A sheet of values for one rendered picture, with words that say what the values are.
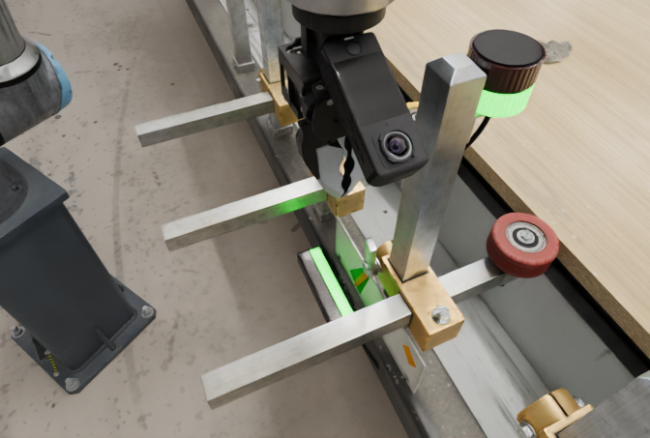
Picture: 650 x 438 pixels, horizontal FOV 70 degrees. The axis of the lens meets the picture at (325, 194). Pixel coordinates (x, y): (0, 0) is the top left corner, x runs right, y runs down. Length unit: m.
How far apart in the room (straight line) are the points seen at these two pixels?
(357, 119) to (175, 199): 1.59
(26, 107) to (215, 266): 0.83
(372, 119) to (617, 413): 0.25
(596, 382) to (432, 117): 0.48
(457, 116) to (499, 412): 0.53
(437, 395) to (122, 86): 2.17
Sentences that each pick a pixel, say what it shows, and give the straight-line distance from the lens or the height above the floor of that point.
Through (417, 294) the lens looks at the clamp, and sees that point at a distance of 0.58.
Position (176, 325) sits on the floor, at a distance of 1.59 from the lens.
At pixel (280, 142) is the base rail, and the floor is 0.70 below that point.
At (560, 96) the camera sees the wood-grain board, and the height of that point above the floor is 0.90.
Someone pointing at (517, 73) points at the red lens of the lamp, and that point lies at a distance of 0.40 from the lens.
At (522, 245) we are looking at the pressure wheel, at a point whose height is 0.90.
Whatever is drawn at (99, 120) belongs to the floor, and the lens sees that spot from 2.38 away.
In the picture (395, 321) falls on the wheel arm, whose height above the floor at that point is 0.86.
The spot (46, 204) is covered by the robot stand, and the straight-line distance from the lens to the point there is 1.17.
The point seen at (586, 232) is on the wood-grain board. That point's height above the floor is 0.90.
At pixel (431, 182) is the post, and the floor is 1.05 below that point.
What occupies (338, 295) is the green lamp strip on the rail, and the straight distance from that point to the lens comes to 0.76.
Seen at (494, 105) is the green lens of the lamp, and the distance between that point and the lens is 0.42.
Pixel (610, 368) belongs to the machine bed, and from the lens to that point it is 0.73.
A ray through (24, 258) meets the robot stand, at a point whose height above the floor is 0.50.
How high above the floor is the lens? 1.37
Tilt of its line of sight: 49 degrees down
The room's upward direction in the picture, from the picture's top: straight up
